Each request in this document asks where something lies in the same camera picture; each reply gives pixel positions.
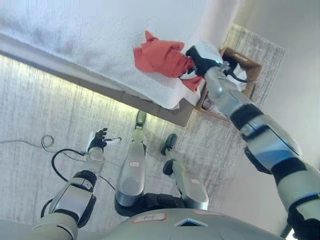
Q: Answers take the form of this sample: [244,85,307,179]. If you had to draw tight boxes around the white bed mattress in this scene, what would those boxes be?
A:
[0,0,247,111]

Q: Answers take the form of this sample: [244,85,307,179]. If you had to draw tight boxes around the white crumpled clothes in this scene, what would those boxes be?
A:
[231,62,249,92]

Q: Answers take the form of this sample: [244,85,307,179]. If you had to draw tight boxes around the large bed with white bedding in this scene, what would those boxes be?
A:
[0,37,201,128]

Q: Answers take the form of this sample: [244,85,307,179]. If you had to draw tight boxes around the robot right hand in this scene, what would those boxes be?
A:
[185,41,223,77]

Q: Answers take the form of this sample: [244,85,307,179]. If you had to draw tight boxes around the silver robot torso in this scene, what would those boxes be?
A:
[94,192,286,240]

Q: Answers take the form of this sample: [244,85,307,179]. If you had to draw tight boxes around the robot legs and torso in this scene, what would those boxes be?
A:
[0,23,286,233]

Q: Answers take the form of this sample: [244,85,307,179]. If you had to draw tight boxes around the robot leg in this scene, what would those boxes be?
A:
[159,133,210,211]
[114,111,148,217]

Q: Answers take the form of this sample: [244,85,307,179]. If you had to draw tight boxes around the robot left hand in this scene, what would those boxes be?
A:
[86,127,123,153]

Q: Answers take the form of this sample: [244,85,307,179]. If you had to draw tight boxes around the thin grey floor cable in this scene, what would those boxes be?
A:
[0,134,117,191]

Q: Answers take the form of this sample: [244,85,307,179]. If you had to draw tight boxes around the red garment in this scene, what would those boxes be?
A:
[133,30,204,93]

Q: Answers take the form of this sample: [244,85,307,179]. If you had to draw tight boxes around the robot left leg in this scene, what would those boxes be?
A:
[114,111,148,217]

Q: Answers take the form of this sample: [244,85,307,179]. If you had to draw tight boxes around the white textured bed blanket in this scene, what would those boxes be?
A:
[0,0,211,111]

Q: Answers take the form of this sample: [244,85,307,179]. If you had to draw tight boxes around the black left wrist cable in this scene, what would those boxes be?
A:
[51,148,88,183]

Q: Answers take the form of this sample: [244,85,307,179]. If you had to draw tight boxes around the robot right leg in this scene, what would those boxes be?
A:
[159,133,210,211]

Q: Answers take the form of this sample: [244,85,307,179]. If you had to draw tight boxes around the cardboard box with clothes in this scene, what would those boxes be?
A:
[194,46,263,121]

